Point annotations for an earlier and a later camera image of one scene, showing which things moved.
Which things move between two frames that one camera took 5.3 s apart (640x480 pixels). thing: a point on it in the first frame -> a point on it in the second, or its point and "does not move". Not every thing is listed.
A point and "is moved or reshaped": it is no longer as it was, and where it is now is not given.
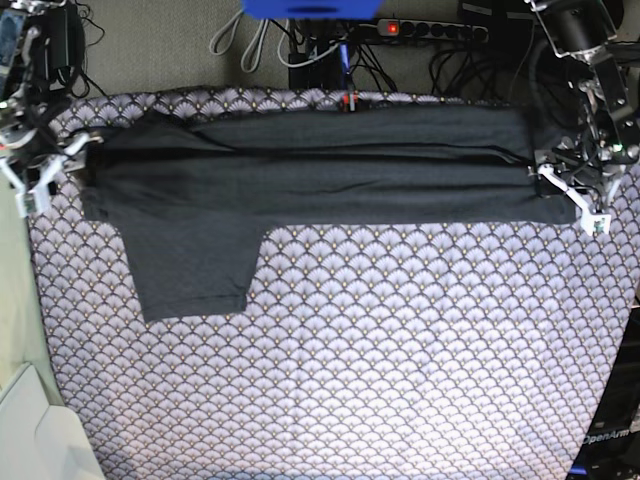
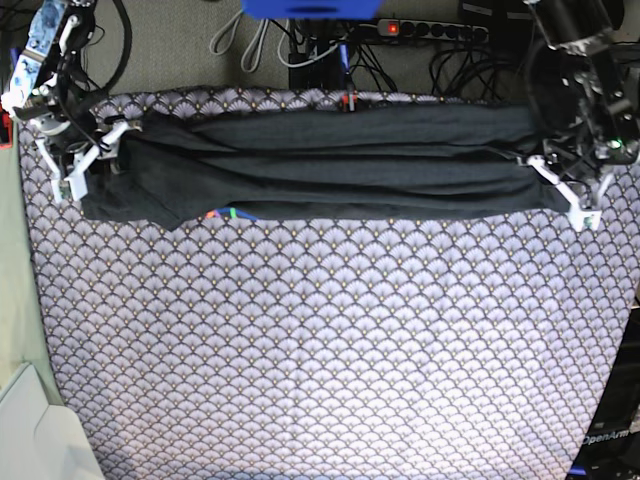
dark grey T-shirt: x=191 y=190 is moved or reshaped
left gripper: x=42 y=160 -> x=69 y=136
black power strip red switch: x=401 y=27 does not move
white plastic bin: x=42 y=441 does not move
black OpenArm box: x=610 y=449 does not move
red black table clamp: x=349 y=101 does not move
